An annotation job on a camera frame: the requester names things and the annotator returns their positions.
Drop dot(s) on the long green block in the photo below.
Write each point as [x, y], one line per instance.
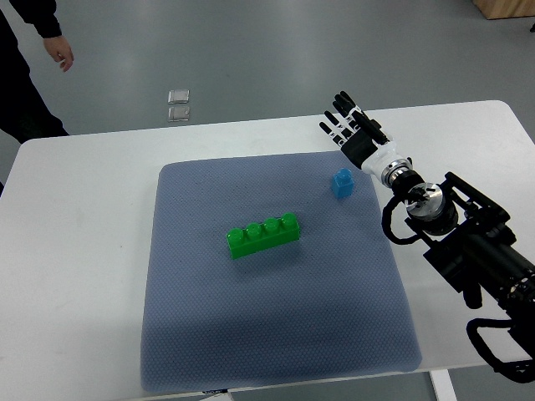
[256, 237]

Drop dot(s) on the bystander bare hand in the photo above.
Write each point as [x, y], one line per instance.
[59, 49]

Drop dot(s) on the upper metal floor plate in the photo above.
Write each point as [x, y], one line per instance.
[178, 96]

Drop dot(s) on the blue grey foam mat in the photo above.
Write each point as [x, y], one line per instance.
[328, 305]

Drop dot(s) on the bystander dark trouser leg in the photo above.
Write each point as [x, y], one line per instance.
[24, 115]

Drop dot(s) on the white table leg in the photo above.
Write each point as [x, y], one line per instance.
[442, 385]

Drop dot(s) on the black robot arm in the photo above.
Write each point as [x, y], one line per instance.
[470, 246]

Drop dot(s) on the lower metal floor plate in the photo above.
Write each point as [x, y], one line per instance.
[179, 113]

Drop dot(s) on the metal floor plate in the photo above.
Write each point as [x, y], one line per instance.
[178, 96]
[179, 113]

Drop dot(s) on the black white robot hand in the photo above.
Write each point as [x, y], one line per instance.
[363, 142]

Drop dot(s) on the wooden box corner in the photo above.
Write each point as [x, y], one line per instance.
[501, 9]

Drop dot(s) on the small blue block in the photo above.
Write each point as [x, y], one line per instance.
[342, 183]

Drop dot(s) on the bystander dark sleeve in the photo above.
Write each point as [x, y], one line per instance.
[40, 14]

